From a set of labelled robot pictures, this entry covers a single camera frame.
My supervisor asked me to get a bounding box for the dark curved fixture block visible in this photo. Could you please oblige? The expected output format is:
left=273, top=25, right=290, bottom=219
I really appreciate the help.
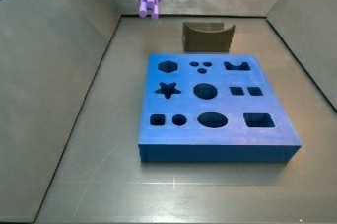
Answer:
left=182, top=22, right=235, bottom=52

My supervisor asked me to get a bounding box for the blue shape sorter board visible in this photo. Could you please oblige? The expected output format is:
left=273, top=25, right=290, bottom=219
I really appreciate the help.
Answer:
left=138, top=54, right=301, bottom=163

